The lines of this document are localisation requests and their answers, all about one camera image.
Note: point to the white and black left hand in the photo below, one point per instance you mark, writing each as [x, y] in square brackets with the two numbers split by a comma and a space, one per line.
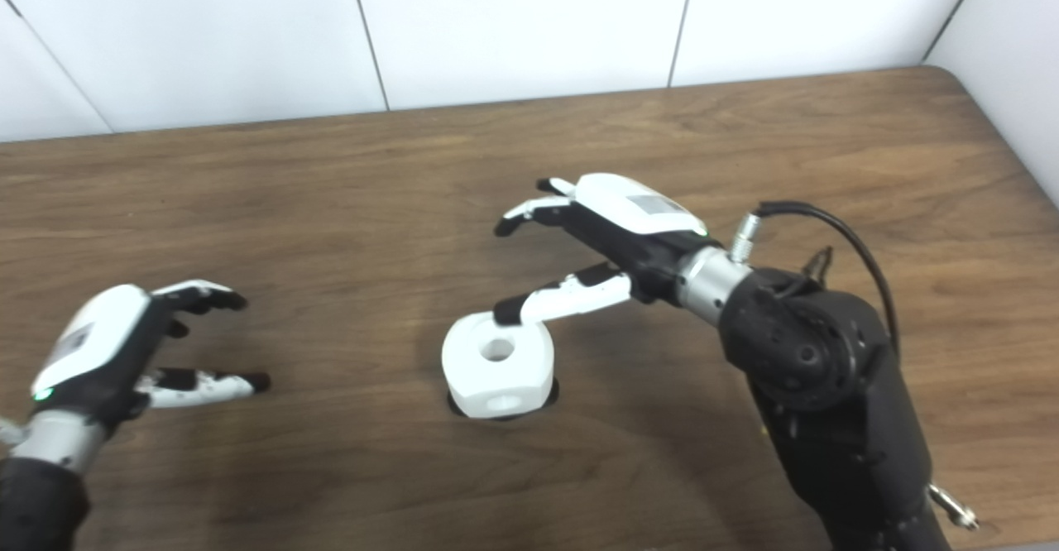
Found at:
[103, 336]

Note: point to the white and black right hand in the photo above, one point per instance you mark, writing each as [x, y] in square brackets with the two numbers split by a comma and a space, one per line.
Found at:
[633, 212]

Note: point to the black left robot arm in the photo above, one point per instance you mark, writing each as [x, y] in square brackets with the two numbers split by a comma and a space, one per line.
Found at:
[41, 493]

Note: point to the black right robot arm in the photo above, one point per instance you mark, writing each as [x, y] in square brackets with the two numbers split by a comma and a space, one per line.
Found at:
[827, 402]

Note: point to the round white piece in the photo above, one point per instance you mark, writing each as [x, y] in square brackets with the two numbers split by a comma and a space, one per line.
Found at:
[496, 381]

